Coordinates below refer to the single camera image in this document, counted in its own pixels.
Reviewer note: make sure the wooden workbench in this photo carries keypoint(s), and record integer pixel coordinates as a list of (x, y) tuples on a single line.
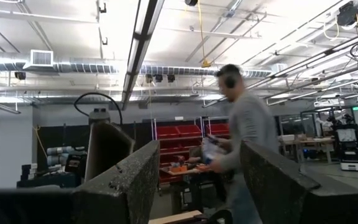
[(306, 141)]

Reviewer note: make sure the long ceiling light strip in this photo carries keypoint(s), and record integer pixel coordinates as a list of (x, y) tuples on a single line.
[(141, 46)]

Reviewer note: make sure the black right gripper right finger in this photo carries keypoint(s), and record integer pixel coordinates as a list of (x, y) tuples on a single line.
[(275, 186)]

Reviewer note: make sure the white vent grille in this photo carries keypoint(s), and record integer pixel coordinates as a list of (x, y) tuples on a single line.
[(41, 58)]

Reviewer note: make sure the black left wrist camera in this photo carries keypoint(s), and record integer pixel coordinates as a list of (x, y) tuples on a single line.
[(99, 116)]

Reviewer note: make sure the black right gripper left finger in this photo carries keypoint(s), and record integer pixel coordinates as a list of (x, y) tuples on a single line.
[(120, 193)]

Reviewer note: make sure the grey cobot arms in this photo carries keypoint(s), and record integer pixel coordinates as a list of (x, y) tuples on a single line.
[(62, 155)]

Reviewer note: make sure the white-based mobile robot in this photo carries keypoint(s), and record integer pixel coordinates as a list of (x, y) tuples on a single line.
[(351, 146)]

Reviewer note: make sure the person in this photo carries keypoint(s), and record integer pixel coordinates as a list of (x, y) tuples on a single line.
[(250, 124)]

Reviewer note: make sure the red bin shelf rack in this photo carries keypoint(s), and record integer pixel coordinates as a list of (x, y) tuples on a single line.
[(217, 128), (179, 132)]

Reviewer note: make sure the silver air duct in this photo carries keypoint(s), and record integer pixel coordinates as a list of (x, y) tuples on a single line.
[(82, 68)]

